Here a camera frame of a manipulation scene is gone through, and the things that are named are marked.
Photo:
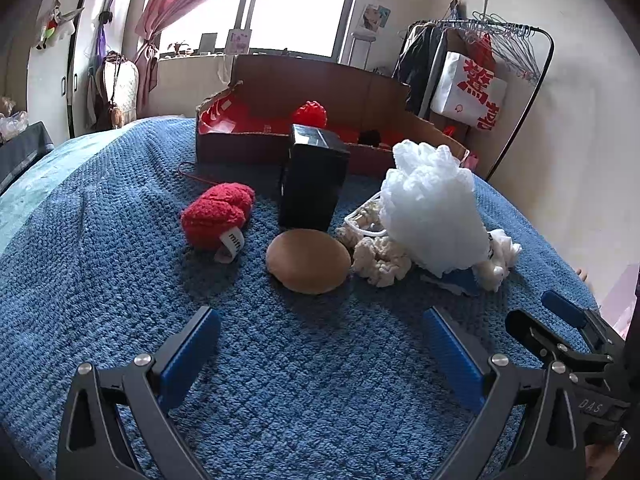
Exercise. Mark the black rectangular box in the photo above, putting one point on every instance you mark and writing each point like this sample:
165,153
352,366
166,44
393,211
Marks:
310,185

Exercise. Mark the red pompom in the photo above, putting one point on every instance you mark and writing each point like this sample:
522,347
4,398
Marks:
310,112

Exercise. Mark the cream knitted scrunchie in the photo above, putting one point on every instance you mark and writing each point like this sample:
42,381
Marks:
380,260

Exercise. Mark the blue knitted blanket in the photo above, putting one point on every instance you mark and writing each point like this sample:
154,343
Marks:
300,385

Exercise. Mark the white covered chair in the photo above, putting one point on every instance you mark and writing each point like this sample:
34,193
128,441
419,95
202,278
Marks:
122,85

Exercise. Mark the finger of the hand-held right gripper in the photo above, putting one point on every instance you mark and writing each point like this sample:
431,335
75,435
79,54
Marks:
562,305
530,332

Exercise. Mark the white bag with red print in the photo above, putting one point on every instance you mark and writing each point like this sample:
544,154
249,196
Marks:
460,90

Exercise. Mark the clear plastic bags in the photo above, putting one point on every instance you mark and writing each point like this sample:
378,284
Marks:
12,120

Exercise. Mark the cardboard box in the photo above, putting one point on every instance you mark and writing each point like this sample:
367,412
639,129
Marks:
320,80

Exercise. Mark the white wardrobe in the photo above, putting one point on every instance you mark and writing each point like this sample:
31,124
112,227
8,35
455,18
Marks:
50,90

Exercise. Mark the black clothes rack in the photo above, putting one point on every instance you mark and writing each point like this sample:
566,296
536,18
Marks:
522,112

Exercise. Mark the red yarn skein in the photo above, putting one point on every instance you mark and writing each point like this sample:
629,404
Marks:
215,215

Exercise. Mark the white fluffy yarn ball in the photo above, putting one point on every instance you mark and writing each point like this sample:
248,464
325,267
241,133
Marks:
430,205

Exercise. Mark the wall poster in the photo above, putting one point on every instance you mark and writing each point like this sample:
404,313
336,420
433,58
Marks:
372,17

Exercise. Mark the white fluffy plush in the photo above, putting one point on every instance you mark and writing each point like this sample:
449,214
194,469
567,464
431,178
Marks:
500,260

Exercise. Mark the hanging plush toy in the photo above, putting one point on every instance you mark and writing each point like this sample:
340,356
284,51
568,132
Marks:
52,30

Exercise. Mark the pink plastic bag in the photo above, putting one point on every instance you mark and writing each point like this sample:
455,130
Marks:
470,161

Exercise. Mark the dark hanging jackets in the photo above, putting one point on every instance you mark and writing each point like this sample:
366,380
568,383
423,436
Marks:
417,65

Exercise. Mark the window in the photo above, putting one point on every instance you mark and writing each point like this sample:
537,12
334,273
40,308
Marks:
300,5

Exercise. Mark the pink standing card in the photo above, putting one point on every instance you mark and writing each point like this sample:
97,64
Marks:
238,41

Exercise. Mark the teal bed sheet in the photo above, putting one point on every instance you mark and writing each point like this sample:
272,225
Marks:
35,190

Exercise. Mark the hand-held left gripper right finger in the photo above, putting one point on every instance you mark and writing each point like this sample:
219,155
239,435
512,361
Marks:
452,355

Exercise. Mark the white stand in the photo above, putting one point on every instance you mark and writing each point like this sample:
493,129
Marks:
362,35

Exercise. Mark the black soft item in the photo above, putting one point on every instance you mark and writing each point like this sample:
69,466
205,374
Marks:
370,137

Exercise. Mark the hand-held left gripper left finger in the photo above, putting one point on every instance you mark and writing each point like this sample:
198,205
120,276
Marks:
192,350

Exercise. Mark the dark table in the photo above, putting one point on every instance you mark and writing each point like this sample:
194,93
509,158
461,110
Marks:
20,150

